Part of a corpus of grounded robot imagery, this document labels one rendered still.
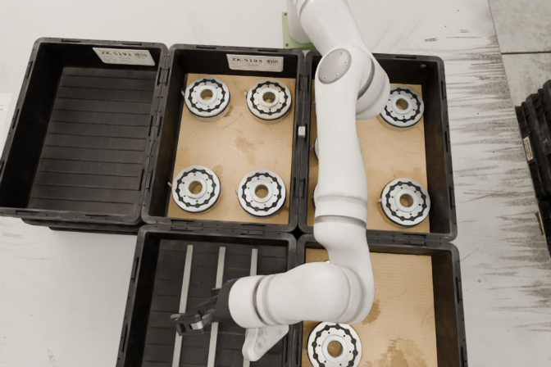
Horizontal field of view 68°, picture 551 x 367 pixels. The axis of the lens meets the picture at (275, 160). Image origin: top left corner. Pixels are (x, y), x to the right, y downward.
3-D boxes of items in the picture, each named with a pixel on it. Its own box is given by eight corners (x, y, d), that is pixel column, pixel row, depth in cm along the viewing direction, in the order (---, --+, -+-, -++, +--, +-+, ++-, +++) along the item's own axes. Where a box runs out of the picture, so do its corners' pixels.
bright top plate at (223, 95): (188, 75, 95) (188, 74, 95) (231, 79, 95) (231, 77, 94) (182, 115, 92) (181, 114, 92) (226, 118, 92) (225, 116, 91)
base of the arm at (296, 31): (289, 15, 117) (284, -27, 101) (321, 14, 116) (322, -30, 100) (289, 44, 114) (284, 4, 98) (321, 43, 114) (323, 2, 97)
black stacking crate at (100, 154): (63, 65, 102) (37, 38, 91) (180, 71, 101) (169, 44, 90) (22, 223, 89) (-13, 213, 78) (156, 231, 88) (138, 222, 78)
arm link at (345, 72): (349, 210, 49) (383, 226, 54) (362, 28, 58) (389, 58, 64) (291, 214, 55) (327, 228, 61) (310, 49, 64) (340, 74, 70)
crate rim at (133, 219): (41, 42, 93) (35, 36, 90) (171, 48, 92) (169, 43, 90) (-8, 215, 80) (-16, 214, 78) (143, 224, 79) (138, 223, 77)
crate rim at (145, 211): (171, 48, 92) (169, 43, 90) (304, 55, 91) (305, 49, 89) (143, 224, 79) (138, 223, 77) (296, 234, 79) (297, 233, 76)
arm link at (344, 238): (380, 329, 52) (384, 222, 56) (337, 323, 46) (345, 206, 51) (336, 323, 56) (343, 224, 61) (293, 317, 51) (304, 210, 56)
